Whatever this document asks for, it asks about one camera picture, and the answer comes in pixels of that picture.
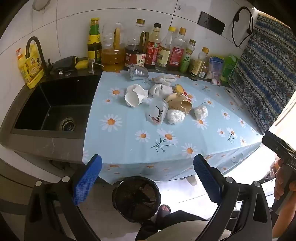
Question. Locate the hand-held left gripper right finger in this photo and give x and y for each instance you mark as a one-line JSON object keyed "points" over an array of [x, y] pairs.
{"points": [[208, 179]]}

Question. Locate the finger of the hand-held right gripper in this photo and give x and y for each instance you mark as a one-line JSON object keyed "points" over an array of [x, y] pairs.
{"points": [[277, 144]]}

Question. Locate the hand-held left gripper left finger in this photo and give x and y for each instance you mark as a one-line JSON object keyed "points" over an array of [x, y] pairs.
{"points": [[87, 178]]}

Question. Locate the black bagged trash bin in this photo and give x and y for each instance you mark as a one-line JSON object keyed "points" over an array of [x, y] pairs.
{"points": [[136, 199]]}

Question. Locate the white paper ball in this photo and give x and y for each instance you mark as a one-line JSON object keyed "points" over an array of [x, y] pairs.
{"points": [[175, 116], [201, 112]]}

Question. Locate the brown crushed paper cup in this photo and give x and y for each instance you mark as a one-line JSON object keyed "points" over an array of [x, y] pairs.
{"points": [[177, 102]]}

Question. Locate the clear printed plastic cup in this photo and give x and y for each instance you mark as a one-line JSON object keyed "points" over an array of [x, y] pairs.
{"points": [[156, 111]]}

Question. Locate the white crushed paper cup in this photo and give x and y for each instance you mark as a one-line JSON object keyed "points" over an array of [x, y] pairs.
{"points": [[140, 90], [131, 99]]}

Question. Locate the yellow red snack wrapper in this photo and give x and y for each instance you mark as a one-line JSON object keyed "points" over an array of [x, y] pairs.
{"points": [[178, 89]]}

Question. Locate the silver foil bag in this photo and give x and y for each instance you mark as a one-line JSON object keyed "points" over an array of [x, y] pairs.
{"points": [[137, 72]]}

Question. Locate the person's right forearm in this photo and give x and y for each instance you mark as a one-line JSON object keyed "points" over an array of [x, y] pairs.
{"points": [[286, 223]]}

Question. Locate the person's right hand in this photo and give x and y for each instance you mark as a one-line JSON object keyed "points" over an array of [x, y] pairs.
{"points": [[279, 180]]}

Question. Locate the person's leg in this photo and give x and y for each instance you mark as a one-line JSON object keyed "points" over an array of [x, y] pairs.
{"points": [[175, 222]]}

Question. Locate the blue daisy print tablecloth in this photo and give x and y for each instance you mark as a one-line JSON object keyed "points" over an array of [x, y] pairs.
{"points": [[129, 143]]}

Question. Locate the person's foot in slipper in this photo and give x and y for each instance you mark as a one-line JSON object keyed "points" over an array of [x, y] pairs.
{"points": [[164, 212]]}

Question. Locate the metal sink drain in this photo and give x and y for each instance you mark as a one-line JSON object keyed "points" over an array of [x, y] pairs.
{"points": [[68, 124]]}

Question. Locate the blue patterned cloth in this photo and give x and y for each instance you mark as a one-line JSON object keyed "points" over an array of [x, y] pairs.
{"points": [[263, 81]]}

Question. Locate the black sink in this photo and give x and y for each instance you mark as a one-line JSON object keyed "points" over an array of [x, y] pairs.
{"points": [[57, 104]]}

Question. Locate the garlic bulb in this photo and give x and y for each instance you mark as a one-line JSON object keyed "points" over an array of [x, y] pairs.
{"points": [[215, 81]]}

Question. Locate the green packet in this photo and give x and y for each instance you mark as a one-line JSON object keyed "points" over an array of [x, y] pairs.
{"points": [[229, 69]]}

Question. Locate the blue white packet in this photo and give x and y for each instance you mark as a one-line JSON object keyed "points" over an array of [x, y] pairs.
{"points": [[216, 67]]}

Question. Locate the small yellow label bottle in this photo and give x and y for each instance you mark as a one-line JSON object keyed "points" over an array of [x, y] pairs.
{"points": [[196, 67]]}

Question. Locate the soap dispenser pump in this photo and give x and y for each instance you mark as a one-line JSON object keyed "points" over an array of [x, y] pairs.
{"points": [[91, 66]]}

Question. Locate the yellow sponge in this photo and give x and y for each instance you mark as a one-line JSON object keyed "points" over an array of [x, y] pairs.
{"points": [[82, 64]]}

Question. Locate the black sponge holder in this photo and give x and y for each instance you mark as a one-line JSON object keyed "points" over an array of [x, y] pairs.
{"points": [[63, 64]]}

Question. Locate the green label oil bottle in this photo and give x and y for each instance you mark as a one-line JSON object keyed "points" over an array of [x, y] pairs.
{"points": [[186, 61]]}

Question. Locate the yellow dish soap bottle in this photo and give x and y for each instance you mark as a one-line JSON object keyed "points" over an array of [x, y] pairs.
{"points": [[31, 69]]}

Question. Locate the clear cooking oil jug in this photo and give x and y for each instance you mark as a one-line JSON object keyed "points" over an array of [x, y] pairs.
{"points": [[113, 58]]}

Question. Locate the yellow cap bottle red label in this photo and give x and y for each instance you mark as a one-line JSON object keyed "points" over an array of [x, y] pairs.
{"points": [[177, 54]]}

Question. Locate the dark jug red label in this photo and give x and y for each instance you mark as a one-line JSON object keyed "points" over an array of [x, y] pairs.
{"points": [[135, 56]]}

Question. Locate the clear bottle beige label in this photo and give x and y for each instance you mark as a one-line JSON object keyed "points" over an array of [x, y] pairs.
{"points": [[164, 55]]}

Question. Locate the green label dark bottle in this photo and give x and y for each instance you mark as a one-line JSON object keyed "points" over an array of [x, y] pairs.
{"points": [[94, 44]]}

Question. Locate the black faucet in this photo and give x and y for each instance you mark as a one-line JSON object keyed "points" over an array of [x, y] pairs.
{"points": [[39, 49]]}

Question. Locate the dark sauce bottle black cap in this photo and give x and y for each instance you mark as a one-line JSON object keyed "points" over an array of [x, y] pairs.
{"points": [[152, 51]]}

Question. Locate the black wall outlet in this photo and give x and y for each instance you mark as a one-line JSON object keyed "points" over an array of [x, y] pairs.
{"points": [[211, 22]]}

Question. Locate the round wall hook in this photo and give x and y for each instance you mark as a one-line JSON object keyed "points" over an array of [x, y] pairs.
{"points": [[41, 4]]}

